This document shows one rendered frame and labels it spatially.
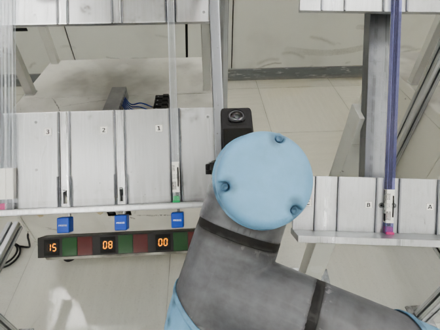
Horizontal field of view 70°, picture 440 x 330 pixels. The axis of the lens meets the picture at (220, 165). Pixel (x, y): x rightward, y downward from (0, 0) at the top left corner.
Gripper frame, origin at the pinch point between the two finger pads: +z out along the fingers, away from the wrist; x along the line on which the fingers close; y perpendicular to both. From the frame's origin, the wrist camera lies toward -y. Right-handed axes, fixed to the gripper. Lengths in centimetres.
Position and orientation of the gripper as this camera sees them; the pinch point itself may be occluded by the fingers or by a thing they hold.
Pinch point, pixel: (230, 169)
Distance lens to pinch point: 57.9
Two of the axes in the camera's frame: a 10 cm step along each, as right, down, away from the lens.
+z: -0.4, 0.5, 10.0
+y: 0.4, 10.0, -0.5
